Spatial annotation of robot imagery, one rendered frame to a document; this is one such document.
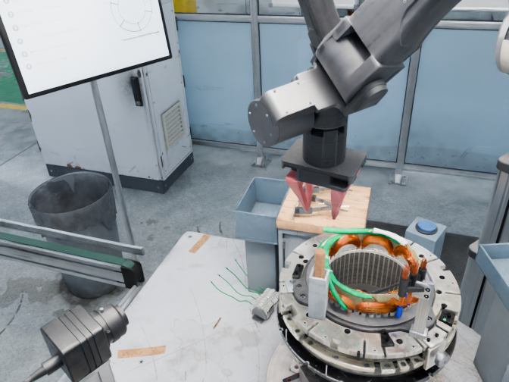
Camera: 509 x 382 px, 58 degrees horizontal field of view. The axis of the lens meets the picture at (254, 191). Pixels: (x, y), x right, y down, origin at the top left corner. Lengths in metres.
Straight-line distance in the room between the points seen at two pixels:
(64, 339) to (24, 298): 2.31
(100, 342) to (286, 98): 0.31
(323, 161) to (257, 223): 0.53
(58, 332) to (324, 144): 0.36
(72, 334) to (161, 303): 0.89
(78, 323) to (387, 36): 0.39
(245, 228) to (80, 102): 2.28
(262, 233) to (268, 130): 0.62
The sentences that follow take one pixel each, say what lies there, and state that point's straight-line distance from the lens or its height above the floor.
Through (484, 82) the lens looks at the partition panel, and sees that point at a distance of 3.08.
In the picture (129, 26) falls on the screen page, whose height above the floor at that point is 1.37.
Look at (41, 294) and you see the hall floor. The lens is 2.72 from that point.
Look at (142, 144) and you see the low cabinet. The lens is 3.12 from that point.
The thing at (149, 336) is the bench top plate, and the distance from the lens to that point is 1.24.
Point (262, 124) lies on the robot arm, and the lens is 0.54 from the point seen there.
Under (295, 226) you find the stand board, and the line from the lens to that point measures 1.07.
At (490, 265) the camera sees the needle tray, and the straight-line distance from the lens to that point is 1.04.
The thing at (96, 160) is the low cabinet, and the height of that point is 0.21.
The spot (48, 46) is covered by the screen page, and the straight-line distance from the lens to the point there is 1.52.
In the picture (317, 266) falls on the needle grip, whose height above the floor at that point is 1.20.
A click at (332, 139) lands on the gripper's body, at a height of 1.44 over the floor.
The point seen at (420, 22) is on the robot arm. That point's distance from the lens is 0.49.
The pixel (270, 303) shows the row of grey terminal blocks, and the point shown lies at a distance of 1.22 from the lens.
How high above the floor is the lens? 1.69
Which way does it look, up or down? 32 degrees down
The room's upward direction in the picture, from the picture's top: 3 degrees counter-clockwise
